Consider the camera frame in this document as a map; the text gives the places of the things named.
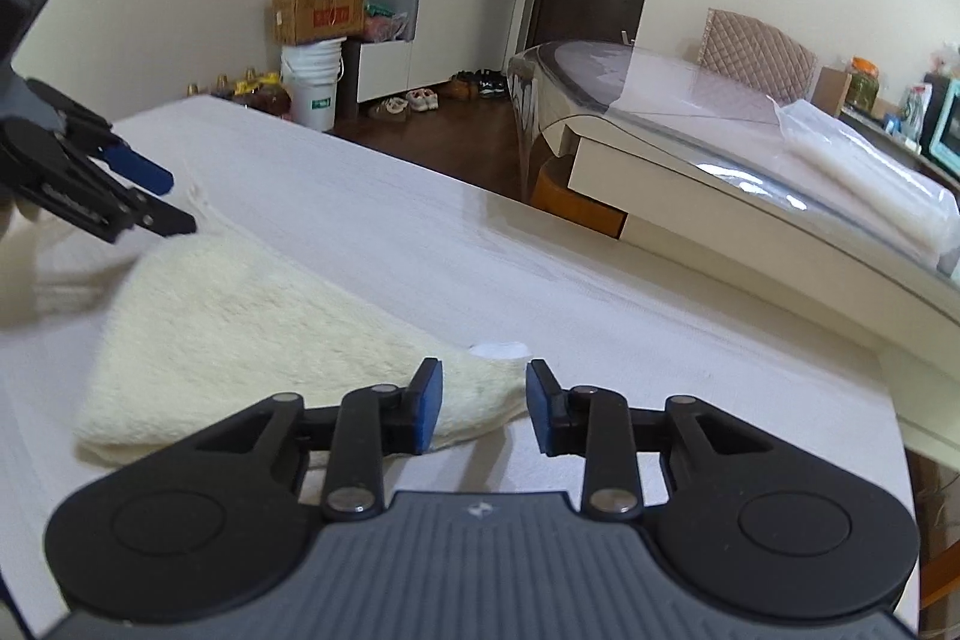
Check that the green jar orange lid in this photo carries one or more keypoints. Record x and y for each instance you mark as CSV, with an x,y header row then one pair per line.
x,y
862,85

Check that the teal toaster oven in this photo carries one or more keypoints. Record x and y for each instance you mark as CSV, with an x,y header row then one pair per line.
x,y
946,126

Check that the quilted beige chair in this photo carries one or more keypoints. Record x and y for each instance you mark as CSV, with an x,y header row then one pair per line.
x,y
757,59

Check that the cream terry towel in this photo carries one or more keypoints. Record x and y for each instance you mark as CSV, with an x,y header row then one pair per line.
x,y
225,325

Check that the white red packet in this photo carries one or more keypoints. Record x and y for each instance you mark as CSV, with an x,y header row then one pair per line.
x,y
915,115

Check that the small brown cardboard box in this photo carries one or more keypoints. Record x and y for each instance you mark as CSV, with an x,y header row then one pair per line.
x,y
829,93

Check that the pair of white pink sneakers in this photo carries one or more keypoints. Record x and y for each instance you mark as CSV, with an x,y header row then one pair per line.
x,y
422,100

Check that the cream dining table glass top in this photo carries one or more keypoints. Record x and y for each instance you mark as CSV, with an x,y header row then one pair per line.
x,y
675,175

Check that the person's left hand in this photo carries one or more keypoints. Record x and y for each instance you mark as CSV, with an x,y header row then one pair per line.
x,y
15,265

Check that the clear plastic bag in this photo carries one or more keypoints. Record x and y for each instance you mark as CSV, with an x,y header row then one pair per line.
x,y
862,175

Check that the pair of black sneakers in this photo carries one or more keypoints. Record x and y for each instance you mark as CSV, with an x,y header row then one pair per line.
x,y
491,85

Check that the pair of beige sandals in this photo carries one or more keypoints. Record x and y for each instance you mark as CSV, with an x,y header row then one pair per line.
x,y
388,110

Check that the white plastic bucket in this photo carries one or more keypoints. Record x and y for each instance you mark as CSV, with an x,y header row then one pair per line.
x,y
313,85

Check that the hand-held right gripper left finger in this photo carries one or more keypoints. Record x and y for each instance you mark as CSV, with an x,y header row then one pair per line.
x,y
427,404

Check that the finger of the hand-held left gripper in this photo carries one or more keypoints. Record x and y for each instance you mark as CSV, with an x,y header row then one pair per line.
x,y
142,171
112,201

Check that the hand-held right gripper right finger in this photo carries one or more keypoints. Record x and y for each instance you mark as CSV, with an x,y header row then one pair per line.
x,y
541,407

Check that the pair of brown shoes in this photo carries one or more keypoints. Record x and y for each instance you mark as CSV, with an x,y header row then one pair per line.
x,y
459,87

